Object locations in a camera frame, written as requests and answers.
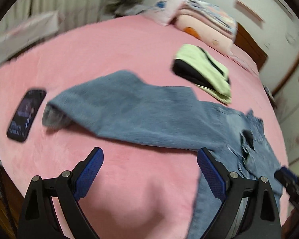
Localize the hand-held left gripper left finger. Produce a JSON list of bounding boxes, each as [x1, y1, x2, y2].
[[18, 147, 104, 239]]

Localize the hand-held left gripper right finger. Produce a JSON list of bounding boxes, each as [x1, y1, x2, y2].
[[197, 147, 282, 239]]

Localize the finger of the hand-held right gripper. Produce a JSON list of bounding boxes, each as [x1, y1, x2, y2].
[[274, 167, 299, 219]]

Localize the blue denim jeans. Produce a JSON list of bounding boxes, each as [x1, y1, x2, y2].
[[42, 70, 283, 239]]

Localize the white floral wardrobe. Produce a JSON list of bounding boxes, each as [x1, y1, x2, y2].
[[271, 30, 299, 170]]

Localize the black smartphone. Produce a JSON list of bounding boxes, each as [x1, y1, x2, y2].
[[6, 88, 47, 143]]

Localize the light green jacket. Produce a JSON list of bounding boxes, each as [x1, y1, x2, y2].
[[171, 44, 232, 105]]

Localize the pink bed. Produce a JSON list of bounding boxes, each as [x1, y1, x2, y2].
[[0, 14, 289, 239]]

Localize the wooden headboard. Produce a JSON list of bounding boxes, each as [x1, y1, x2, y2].
[[234, 22, 269, 72]]

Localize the pink pillow with orange print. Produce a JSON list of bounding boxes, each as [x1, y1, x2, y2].
[[174, 14, 235, 54]]

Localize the white cardboard box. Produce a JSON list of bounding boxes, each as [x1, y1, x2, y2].
[[0, 10, 61, 64]]

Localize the folded printed blanket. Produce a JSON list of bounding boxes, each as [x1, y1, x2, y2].
[[177, 0, 238, 36]]

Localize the pale pink printed pillow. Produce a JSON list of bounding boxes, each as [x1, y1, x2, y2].
[[146, 0, 185, 26]]

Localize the wall shelf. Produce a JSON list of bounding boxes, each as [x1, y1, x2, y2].
[[235, 0, 265, 22]]

